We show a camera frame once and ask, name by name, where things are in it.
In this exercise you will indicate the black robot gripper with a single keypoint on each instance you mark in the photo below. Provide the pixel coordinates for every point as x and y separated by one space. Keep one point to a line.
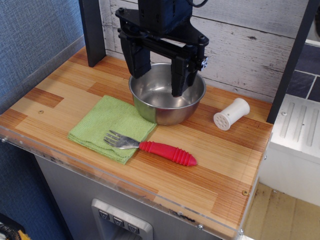
163 27

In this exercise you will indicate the silver metal bowl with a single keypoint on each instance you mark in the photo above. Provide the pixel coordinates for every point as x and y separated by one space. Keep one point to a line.
153 99

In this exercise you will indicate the green folded cloth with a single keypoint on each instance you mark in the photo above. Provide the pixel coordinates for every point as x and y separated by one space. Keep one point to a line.
111 114

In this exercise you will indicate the white plastic salt shaker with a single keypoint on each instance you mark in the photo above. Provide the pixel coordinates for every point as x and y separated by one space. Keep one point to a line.
231 114

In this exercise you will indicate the silver toy fridge cabinet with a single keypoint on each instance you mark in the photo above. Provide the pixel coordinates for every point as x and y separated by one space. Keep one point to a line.
74 190

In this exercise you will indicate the toy ice dispenser panel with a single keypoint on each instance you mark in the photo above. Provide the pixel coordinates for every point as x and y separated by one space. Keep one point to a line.
115 224

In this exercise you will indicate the white toy sink unit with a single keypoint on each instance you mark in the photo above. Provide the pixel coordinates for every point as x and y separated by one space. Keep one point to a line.
292 158

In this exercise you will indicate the fork with red handle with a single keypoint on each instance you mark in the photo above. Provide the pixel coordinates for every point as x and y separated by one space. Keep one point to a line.
171 153

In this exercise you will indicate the dark left shelf post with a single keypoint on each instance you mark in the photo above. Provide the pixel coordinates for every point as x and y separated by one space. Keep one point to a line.
92 30

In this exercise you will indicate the dark shelf post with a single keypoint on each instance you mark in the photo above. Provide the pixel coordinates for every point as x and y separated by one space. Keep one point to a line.
303 31
92 30

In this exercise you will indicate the dark right shelf post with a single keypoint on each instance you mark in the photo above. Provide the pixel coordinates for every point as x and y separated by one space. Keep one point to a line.
303 31

